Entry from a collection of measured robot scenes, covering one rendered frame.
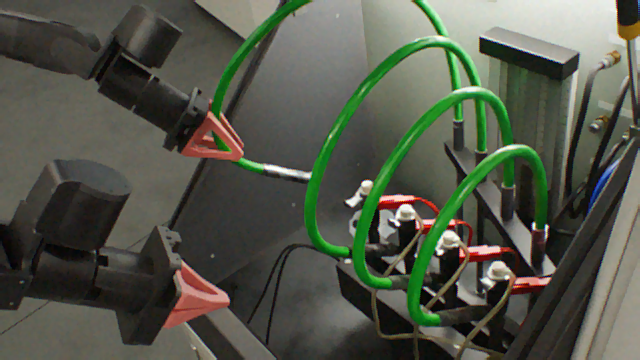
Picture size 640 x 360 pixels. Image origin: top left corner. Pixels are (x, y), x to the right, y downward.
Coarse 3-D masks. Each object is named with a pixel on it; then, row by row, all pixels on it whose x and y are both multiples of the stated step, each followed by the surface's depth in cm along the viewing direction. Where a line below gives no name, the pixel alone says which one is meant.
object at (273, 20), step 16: (304, 0) 79; (416, 0) 85; (272, 16) 79; (432, 16) 87; (256, 32) 79; (240, 48) 80; (240, 64) 80; (448, 64) 93; (224, 80) 81; (224, 96) 82; (224, 144) 86; (240, 160) 89
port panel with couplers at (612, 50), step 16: (608, 16) 79; (608, 32) 80; (608, 48) 81; (624, 48) 80; (608, 64) 80; (624, 64) 81; (608, 80) 84; (592, 96) 87; (608, 96) 85; (592, 112) 88; (608, 112) 86; (624, 112) 84; (592, 128) 86; (624, 128) 86; (592, 144) 91; (608, 144) 89; (592, 160) 93
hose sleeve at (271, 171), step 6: (264, 168) 91; (270, 168) 91; (276, 168) 92; (282, 168) 93; (264, 174) 91; (270, 174) 91; (276, 174) 92; (282, 174) 92; (288, 174) 93; (294, 174) 93; (300, 174) 94; (306, 174) 95; (288, 180) 94; (294, 180) 94; (300, 180) 94; (306, 180) 94
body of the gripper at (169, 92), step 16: (160, 80) 82; (144, 96) 80; (160, 96) 81; (176, 96) 82; (192, 96) 84; (144, 112) 81; (160, 112) 81; (176, 112) 81; (192, 112) 79; (160, 128) 84; (176, 128) 80; (176, 144) 81
